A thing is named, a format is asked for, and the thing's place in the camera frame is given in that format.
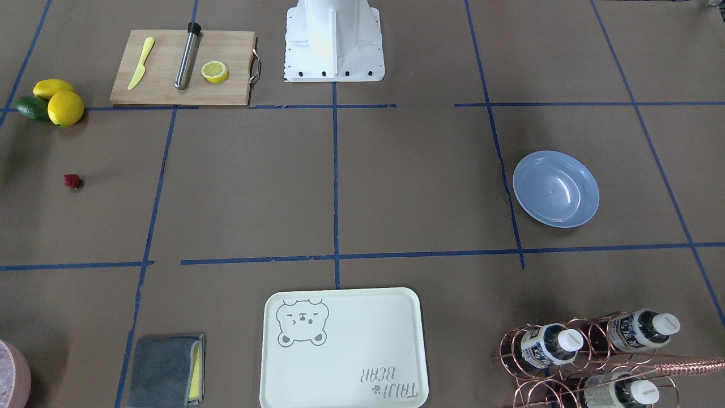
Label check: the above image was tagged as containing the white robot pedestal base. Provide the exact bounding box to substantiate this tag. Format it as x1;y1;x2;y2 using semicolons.
283;1;386;83

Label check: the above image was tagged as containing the copper wire bottle rack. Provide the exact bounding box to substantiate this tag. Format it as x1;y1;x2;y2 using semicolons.
491;312;723;407

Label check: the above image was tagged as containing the dark drink bottle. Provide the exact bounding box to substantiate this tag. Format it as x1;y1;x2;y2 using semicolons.
606;308;681;353
515;324;585;371
580;371;660;407

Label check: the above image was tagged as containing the red strawberry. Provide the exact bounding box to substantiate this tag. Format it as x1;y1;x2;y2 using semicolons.
63;173;84;189

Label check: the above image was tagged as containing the pink bowl of ice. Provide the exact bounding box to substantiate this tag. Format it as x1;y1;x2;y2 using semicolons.
1;340;32;407

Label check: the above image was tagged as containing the dark drink bottle front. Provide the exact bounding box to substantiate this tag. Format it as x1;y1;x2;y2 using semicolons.
580;371;660;407

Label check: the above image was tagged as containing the wooden cutting board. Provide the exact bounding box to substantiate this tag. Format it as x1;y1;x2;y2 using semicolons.
110;30;261;106

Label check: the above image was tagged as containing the blue plate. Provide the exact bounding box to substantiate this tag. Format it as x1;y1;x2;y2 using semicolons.
513;150;600;229

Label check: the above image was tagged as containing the steel cylinder black cap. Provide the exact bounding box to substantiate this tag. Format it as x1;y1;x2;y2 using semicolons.
174;22;201;90

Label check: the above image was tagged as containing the half lemon slice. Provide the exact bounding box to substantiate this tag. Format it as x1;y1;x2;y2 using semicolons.
201;61;229;84

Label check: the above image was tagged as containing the oval yellow lemon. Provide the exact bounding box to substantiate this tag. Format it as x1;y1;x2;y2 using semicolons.
33;78;75;101

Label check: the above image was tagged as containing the round yellow lemon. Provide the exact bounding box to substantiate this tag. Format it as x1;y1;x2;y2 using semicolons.
48;90;85;127

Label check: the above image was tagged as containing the green lime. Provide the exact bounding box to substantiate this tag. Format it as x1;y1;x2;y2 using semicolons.
16;96;51;123

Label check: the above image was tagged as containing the yellow plastic knife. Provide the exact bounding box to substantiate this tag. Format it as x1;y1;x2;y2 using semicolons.
127;36;155;91

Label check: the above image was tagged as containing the cream bear tray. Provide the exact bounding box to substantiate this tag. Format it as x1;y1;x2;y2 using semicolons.
259;287;429;407

